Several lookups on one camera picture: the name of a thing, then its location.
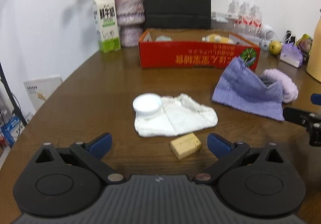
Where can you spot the wooden block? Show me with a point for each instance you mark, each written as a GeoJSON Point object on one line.
{"type": "Point", "coordinates": [185, 145]}

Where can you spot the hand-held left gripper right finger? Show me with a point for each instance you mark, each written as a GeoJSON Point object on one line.
{"type": "Point", "coordinates": [219, 145]}

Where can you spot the white green milk carton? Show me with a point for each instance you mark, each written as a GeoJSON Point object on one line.
{"type": "Point", "coordinates": [106, 23]}

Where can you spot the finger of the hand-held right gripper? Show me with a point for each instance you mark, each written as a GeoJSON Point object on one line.
{"type": "Point", "coordinates": [316, 99]}
{"type": "Point", "coordinates": [298, 114]}

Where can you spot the purple tissue pack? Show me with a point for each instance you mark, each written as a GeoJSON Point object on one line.
{"type": "Point", "coordinates": [291, 56]}

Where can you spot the yellow thermos jug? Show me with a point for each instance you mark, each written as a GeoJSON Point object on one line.
{"type": "Point", "coordinates": [314, 58]}

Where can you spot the red cardboard box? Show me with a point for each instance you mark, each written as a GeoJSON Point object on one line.
{"type": "Point", "coordinates": [175, 56]}

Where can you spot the black light stand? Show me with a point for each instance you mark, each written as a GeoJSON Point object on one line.
{"type": "Point", "coordinates": [7, 88]}

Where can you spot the white tissue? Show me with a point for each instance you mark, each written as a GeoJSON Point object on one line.
{"type": "Point", "coordinates": [180, 118]}

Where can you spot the purple fuzzy vase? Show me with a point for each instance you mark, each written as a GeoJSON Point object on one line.
{"type": "Point", "coordinates": [129, 5]}

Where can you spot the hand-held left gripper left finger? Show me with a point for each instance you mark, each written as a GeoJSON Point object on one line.
{"type": "Point", "coordinates": [101, 145]}

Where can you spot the clear water bottle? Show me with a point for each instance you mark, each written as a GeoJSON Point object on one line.
{"type": "Point", "coordinates": [255, 17]}
{"type": "Point", "coordinates": [244, 13]}
{"type": "Point", "coordinates": [233, 9]}

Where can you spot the white box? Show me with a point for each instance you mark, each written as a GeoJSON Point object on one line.
{"type": "Point", "coordinates": [42, 88]}

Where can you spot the colourful snack bag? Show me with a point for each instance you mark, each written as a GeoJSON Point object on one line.
{"type": "Point", "coordinates": [304, 43]}

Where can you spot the purple knitted cloth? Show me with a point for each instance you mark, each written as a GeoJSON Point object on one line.
{"type": "Point", "coordinates": [240, 88]}

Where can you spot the yellow-green apple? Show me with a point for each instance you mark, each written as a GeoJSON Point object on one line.
{"type": "Point", "coordinates": [275, 47]}

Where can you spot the white plastic lid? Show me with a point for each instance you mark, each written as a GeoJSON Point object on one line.
{"type": "Point", "coordinates": [146, 103]}

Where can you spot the blue packet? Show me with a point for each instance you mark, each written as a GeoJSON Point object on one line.
{"type": "Point", "coordinates": [11, 128]}

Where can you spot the black charger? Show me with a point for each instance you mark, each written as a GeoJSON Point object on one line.
{"type": "Point", "coordinates": [291, 36]}

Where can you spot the lavender fuzzy towel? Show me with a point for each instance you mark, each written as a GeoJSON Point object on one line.
{"type": "Point", "coordinates": [288, 86]}

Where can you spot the flat white carton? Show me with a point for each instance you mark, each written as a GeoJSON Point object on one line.
{"type": "Point", "coordinates": [220, 16]}

